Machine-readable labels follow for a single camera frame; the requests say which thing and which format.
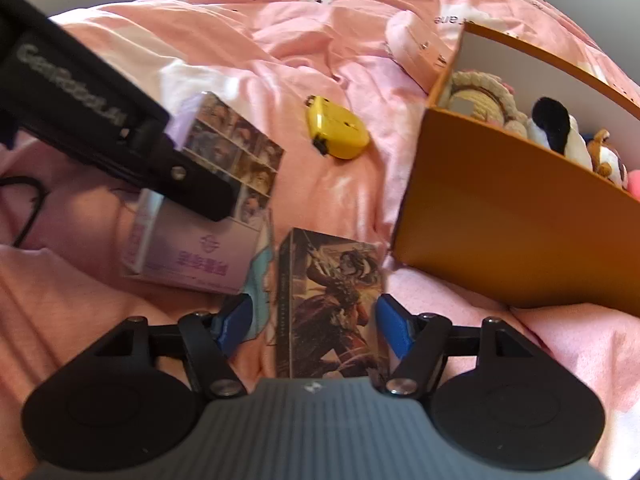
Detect white dog plush black ears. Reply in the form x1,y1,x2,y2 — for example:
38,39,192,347
525,97,593,163

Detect dark fantasy art card box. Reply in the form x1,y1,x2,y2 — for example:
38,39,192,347
274,227,390,382

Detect pink pouch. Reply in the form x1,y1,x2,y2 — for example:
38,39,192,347
385,10,466,93

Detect lavender photo collage box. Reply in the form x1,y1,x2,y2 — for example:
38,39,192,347
121,91,286,297

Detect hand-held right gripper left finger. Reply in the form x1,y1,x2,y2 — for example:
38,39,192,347
94,293,255,401

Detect crochet bunny with bouquet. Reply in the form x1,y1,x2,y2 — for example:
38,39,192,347
437,70,531,138

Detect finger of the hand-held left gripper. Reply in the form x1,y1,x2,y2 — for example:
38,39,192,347
134,130,237,224

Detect pink printed duvet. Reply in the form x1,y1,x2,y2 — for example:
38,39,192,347
0,0,640,476

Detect small brown bear doll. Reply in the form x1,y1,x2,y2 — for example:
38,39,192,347
585,129,631,189

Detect orange cardboard box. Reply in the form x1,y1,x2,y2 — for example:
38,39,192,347
391,21,640,318

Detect black cable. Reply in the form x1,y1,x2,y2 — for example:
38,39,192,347
0,175,48,248

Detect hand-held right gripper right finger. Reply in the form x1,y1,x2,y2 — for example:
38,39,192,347
375,293,540,397

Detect yellow tape measure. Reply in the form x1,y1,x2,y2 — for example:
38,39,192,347
305,95,371,161

